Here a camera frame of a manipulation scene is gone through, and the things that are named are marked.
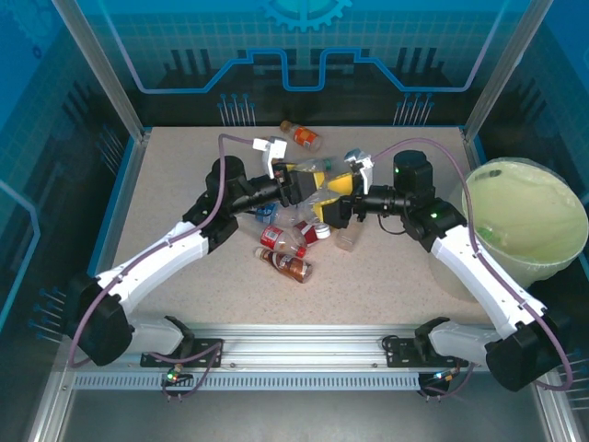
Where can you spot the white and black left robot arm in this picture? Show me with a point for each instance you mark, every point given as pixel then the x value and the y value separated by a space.
pixel 156 258

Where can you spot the brown tea bottle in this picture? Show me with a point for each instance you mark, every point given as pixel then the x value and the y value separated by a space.
pixel 287 264

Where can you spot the cloudy clear plastic bottle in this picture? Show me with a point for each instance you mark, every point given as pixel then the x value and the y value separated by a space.
pixel 347 237

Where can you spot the blue label clear bottle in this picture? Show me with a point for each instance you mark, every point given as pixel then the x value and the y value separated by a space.
pixel 267 213

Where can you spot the small orange label bottle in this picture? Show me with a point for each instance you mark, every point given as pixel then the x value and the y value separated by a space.
pixel 304 136

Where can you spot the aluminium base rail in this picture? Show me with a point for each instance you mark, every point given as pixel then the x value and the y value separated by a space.
pixel 303 345

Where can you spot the pale green plastic bin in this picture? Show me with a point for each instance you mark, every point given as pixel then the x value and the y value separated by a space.
pixel 529 207

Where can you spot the red label bottle white cap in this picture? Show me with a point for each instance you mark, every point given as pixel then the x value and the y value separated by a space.
pixel 309 232

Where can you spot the aluminium frame post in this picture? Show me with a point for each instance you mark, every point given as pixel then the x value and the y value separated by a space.
pixel 101 69
pixel 506 69

